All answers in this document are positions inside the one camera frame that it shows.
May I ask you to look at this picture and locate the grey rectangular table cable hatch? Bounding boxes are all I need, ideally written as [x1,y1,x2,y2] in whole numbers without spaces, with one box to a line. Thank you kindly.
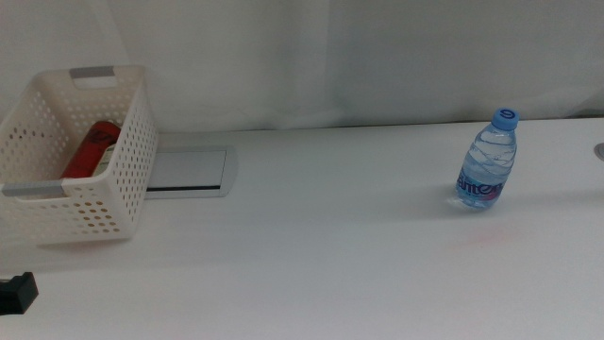
[144,144,240,199]

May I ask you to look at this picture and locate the clear water bottle blue cap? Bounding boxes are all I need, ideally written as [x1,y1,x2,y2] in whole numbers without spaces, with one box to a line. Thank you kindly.
[447,107,521,211]

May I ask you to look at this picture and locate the white perforated plastic basket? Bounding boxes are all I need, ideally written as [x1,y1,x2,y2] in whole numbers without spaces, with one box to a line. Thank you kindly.
[0,64,159,245]

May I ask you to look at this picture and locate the red soda can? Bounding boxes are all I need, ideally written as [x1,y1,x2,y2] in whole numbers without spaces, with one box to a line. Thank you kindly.
[60,120,123,179]

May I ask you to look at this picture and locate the white backdrop curtain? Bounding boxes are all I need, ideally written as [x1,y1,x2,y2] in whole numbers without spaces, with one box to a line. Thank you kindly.
[0,0,604,134]

